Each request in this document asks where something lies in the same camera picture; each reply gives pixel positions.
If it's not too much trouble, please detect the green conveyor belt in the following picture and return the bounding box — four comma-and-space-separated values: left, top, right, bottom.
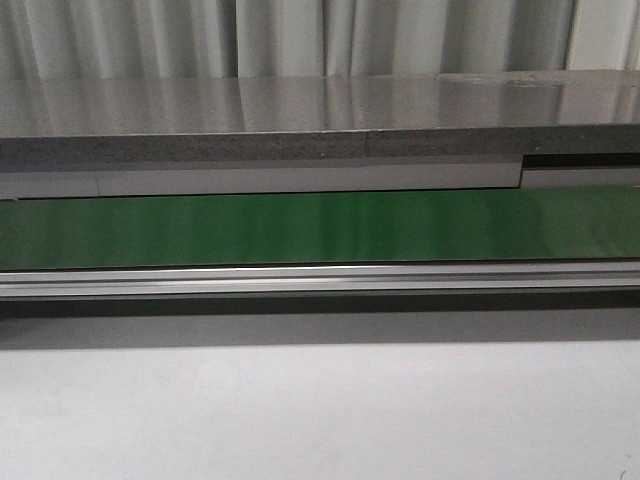
1, 187, 639, 271

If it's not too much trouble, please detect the grey conveyor rear guard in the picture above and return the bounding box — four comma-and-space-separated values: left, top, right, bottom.
1, 153, 639, 200

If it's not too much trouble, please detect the white pleated curtain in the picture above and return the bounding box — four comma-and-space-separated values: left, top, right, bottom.
1, 1, 639, 80

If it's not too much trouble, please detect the aluminium conveyor front rail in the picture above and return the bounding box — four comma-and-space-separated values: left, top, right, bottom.
1, 259, 639, 300

